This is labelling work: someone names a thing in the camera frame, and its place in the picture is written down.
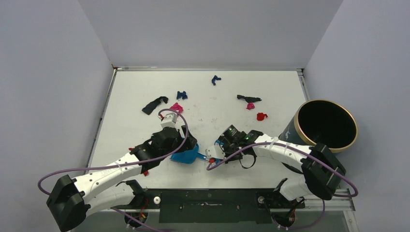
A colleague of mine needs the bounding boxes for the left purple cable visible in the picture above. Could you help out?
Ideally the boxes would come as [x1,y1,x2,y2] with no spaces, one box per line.
[38,109,190,232]

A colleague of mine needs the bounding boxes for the pink paper scrap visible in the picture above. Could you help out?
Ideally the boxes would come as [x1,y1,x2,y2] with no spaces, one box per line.
[170,102,184,114]

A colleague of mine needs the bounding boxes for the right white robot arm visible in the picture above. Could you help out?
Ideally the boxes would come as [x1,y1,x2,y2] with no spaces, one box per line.
[205,125,346,207]

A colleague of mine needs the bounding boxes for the dark blue paper scrap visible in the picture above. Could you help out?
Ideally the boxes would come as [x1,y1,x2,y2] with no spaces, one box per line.
[176,91,188,100]

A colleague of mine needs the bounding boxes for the small pink scrap right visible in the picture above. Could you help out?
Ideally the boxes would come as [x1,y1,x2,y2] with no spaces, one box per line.
[246,102,255,110]

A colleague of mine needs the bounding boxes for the black paper scrap strip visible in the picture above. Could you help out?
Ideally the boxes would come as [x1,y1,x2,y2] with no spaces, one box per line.
[142,96,169,115]

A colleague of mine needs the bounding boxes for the blue plastic dustpan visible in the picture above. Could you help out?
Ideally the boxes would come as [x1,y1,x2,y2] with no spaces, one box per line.
[170,144,207,164]

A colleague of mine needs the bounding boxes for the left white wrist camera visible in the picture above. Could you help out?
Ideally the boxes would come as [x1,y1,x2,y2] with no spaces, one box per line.
[161,113,178,129]

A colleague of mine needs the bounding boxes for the far dark blue scrap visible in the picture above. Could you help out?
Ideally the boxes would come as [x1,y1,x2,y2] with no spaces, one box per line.
[211,75,221,86]

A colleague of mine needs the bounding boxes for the red scrap right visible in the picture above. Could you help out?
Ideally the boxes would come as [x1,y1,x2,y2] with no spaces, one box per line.
[257,112,268,121]

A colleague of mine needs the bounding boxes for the black paper scrap right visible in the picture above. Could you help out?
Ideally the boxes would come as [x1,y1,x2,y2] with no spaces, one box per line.
[236,95,262,103]

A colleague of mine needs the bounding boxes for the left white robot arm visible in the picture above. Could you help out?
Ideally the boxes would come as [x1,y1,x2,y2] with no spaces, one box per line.
[46,126,197,232]

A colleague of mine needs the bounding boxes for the blue hand brush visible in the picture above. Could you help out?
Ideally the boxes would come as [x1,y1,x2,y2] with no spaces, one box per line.
[211,143,222,165]

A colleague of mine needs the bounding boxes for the black gold-rimmed waste bin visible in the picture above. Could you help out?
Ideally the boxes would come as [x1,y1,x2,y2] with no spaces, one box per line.
[277,99,358,175]

